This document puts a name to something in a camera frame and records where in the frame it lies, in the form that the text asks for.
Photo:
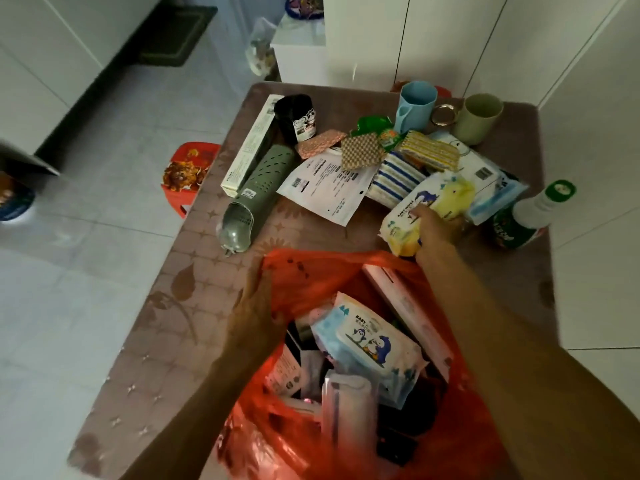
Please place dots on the white lint roller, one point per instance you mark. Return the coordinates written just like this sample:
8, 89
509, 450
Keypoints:
350, 409

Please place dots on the brown checkered pad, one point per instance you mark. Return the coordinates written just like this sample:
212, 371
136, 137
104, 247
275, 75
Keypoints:
362, 152

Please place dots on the blue round container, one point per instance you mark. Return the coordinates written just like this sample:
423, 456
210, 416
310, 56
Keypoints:
15, 199

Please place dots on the red plastic bag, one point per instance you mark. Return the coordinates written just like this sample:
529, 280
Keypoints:
310, 274

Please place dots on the blue plastic cup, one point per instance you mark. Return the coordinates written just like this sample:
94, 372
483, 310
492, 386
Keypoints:
415, 104

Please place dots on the clear plastic bag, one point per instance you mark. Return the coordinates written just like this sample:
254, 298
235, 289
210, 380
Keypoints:
260, 49

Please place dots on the yellow striped cloth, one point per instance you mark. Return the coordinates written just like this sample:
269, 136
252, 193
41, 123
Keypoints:
429, 150

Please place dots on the pale green cup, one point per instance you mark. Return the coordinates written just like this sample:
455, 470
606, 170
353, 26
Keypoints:
477, 119

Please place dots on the white counter cabinet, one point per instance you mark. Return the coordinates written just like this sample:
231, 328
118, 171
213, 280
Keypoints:
600, 219

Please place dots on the pink checkered cloth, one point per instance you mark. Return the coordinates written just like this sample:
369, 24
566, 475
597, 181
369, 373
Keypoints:
320, 143

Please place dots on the blue striped cloth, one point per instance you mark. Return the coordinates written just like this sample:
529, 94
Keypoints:
395, 179

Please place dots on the person's right forearm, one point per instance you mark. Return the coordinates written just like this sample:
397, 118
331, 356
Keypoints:
525, 384

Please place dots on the tall white cabinet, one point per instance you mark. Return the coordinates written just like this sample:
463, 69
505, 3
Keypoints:
450, 39

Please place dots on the white pink long box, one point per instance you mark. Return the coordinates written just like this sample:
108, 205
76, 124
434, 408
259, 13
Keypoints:
410, 309

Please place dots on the white blue soft pouch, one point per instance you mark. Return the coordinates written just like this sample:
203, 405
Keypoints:
490, 179

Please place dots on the dark green door mat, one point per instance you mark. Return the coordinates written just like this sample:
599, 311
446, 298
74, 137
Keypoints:
177, 37

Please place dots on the low white cabinet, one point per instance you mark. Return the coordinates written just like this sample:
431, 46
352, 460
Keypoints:
300, 54

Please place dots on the green white snack packet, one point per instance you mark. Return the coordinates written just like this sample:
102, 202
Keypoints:
370, 125

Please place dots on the yellow wet wipes pack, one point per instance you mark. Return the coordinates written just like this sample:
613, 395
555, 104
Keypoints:
405, 229

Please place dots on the blue rimmed plate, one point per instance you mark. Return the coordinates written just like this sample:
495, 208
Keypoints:
304, 5

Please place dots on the person's right hand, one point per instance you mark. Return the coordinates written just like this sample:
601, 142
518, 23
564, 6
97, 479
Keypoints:
440, 232

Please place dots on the red plastic stool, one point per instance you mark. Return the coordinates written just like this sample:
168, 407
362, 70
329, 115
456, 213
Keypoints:
187, 169
442, 91

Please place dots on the white bottle green cap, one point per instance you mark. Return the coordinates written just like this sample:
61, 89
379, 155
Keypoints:
530, 219

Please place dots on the blue wet wipes pack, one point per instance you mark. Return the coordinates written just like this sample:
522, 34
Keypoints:
370, 344

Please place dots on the brown patterned table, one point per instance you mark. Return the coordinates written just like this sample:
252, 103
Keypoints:
165, 354

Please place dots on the person's left hand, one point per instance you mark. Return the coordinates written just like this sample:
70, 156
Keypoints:
255, 329

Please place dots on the black cup with label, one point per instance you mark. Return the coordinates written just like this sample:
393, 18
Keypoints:
290, 114

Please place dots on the person's left forearm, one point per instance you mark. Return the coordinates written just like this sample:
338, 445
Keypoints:
195, 424

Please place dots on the grey-green perforated cylinder case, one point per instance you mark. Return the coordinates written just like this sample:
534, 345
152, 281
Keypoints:
260, 189

